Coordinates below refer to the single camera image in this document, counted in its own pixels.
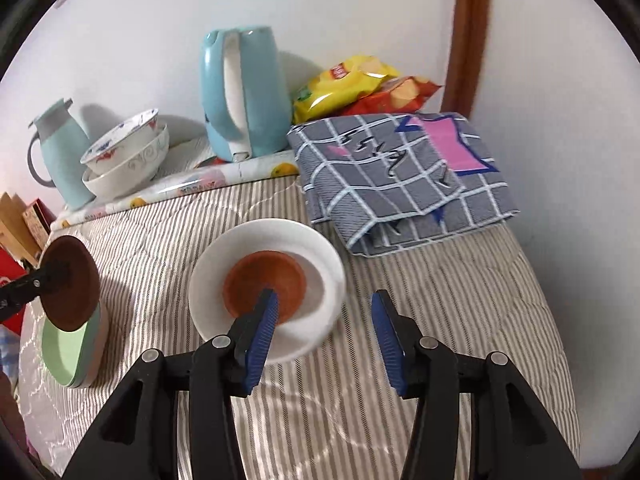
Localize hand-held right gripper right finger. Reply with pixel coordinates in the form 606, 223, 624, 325
371, 289, 583, 480

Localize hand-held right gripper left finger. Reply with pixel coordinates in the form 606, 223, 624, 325
62, 287, 281, 480

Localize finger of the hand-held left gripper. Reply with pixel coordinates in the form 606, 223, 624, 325
0, 260, 73, 321

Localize small brown bowl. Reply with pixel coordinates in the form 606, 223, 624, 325
37, 235, 101, 332
222, 251, 307, 325

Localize large plain white bowl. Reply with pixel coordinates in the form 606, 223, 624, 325
188, 218, 347, 365

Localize green plate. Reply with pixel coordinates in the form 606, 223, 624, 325
41, 305, 108, 388

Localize stacked patterned white bowls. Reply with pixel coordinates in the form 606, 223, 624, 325
81, 122, 170, 201

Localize patterned cardboard box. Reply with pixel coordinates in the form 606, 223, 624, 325
22, 199, 56, 251

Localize light blue checked cloth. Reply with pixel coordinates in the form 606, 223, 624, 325
0, 325, 21, 376

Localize striped quilted tablecloth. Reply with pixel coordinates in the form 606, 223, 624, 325
17, 175, 581, 478

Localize light blue thermos jug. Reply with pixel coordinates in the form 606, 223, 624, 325
27, 98, 96, 211

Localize grey checked folded cloth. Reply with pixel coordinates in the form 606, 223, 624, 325
286, 112, 519, 257

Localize blue floral patterned bowl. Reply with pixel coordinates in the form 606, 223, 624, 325
80, 108, 160, 166

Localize floral plastic table cover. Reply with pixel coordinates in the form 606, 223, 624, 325
50, 149, 301, 232

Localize white paper towel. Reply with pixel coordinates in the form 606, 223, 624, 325
160, 135, 216, 173

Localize red chip bag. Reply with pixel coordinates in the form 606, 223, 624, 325
342, 76, 443, 117

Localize light blue electric kettle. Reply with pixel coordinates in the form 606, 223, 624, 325
201, 26, 293, 163

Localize yellow chip bag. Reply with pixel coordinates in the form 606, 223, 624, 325
292, 55, 401, 125

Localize brown wooden door frame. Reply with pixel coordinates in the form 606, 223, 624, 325
442, 0, 493, 116

